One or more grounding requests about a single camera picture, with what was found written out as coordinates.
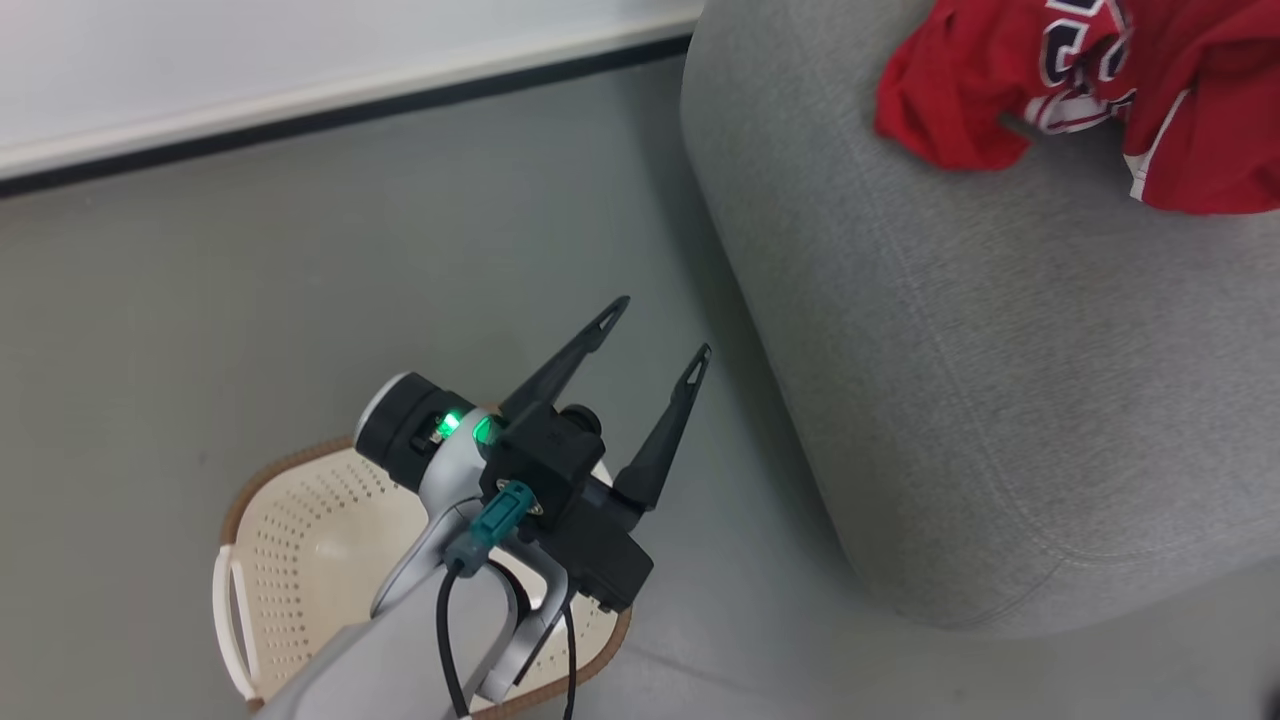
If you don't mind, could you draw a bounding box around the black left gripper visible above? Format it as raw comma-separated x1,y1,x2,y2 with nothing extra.
500,297,712,613

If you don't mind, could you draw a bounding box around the white baseboard with black edge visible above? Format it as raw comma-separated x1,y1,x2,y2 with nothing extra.
0,5,706,198

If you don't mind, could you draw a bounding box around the thin black cable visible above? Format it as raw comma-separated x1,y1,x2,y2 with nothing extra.
558,595,581,720

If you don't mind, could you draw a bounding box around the red sports jersey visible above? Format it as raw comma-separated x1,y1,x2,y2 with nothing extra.
875,0,1280,216

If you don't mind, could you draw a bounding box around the black cable with teal plug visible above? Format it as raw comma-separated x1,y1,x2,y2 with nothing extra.
435,480,536,720

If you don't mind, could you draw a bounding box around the cream perforated laundry basket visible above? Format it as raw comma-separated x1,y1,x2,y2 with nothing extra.
212,437,633,713

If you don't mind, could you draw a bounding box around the grey fabric ottoman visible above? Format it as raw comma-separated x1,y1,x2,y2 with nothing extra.
680,0,1280,636

